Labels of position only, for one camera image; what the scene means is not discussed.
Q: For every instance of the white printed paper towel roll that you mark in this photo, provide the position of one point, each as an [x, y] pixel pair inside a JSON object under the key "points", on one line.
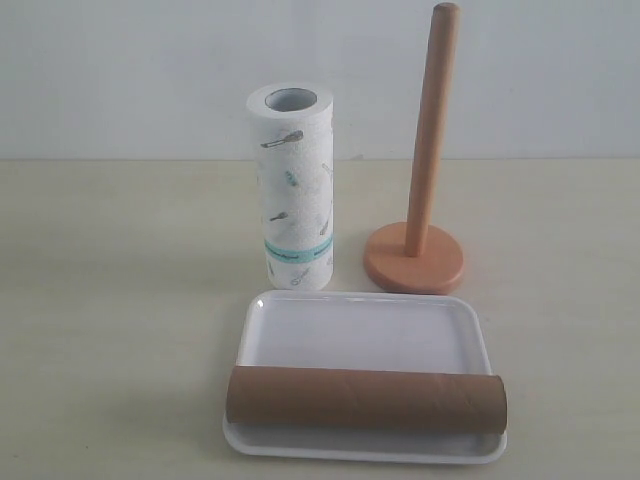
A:
{"points": [[291, 132]]}

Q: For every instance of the brown cardboard tube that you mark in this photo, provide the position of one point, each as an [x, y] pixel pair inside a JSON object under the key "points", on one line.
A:
{"points": [[366, 399]]}

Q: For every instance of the wooden paper towel holder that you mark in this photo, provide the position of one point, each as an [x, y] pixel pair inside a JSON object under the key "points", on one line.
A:
{"points": [[415, 256]]}

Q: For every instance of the white rectangular tray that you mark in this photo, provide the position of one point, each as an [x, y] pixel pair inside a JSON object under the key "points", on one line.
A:
{"points": [[364, 331]]}

